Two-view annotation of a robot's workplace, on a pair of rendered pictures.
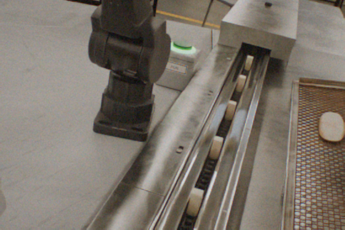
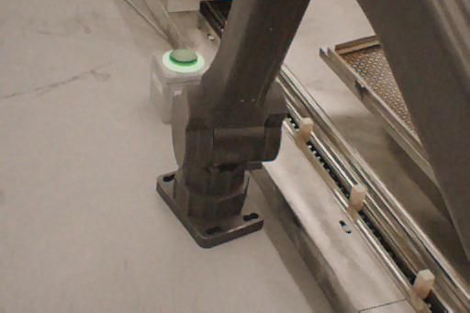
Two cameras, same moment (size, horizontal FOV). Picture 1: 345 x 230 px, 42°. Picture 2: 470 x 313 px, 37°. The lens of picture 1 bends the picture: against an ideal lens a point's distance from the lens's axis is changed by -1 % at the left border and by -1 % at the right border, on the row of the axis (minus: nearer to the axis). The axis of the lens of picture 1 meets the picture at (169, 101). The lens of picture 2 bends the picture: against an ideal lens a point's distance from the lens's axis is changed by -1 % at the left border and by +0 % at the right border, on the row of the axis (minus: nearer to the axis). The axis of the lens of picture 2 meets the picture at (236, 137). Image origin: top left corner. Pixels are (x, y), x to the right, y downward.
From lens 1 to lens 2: 0.50 m
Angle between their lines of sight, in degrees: 34
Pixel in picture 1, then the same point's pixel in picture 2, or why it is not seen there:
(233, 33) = not seen: outside the picture
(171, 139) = (322, 217)
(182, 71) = not seen: hidden behind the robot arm
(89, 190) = not seen: outside the picture
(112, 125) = (224, 229)
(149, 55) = (277, 135)
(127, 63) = (247, 155)
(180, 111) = (278, 167)
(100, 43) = (205, 145)
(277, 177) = (406, 192)
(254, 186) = not seen: hidden behind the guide
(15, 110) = (86, 278)
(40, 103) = (95, 244)
